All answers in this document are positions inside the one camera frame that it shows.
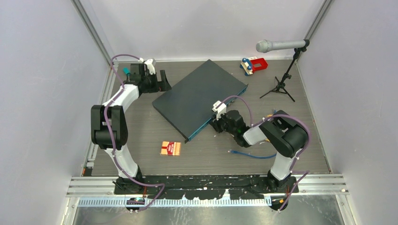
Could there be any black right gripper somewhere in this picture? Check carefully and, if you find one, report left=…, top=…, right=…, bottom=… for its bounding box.
left=211, top=109, right=237, bottom=135

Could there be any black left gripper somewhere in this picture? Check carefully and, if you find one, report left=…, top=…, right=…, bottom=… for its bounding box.
left=142, top=71, right=171, bottom=94

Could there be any dark network switch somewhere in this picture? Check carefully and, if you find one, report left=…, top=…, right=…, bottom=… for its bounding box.
left=152, top=60, right=248, bottom=142

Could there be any blue ethernet cable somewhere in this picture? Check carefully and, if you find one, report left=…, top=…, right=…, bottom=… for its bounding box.
left=228, top=108, right=279, bottom=160

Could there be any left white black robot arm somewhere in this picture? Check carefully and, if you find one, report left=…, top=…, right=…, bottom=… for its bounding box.
left=91, top=59, right=171, bottom=194

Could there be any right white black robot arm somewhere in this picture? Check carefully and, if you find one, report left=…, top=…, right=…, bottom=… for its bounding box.
left=210, top=110, right=311, bottom=192

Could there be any teal plastic block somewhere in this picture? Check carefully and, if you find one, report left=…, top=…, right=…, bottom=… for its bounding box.
left=123, top=67, right=130, bottom=77

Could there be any red and gold card box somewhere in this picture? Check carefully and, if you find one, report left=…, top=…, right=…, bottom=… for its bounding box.
left=160, top=141, right=182, bottom=156

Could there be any red white blue toy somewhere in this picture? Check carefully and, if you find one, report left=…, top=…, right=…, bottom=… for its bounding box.
left=239, top=57, right=268, bottom=76

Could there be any black microphone tripod stand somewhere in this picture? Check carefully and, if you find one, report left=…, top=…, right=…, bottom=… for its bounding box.
left=260, top=47, right=308, bottom=102

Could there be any grey microphone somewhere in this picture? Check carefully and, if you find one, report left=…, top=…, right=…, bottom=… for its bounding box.
left=256, top=39, right=310, bottom=53

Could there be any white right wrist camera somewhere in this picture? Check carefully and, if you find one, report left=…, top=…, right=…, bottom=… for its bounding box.
left=212, top=101, right=227, bottom=120

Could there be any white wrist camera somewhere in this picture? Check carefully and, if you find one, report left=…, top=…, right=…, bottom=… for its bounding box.
left=144, top=58, right=156, bottom=75
left=212, top=101, right=227, bottom=120

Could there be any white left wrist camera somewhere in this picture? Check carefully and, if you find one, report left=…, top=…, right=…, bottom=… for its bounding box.
left=144, top=58, right=156, bottom=75

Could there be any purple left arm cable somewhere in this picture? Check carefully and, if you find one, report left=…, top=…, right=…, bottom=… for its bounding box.
left=104, top=54, right=165, bottom=212

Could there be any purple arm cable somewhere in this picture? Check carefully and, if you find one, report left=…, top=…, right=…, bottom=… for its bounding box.
left=104, top=54, right=165, bottom=212
left=213, top=95, right=312, bottom=212

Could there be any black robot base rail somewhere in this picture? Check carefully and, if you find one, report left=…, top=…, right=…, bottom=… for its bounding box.
left=113, top=175, right=298, bottom=200

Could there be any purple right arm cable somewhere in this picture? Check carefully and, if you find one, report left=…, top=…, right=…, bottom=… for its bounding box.
left=213, top=95, right=312, bottom=212

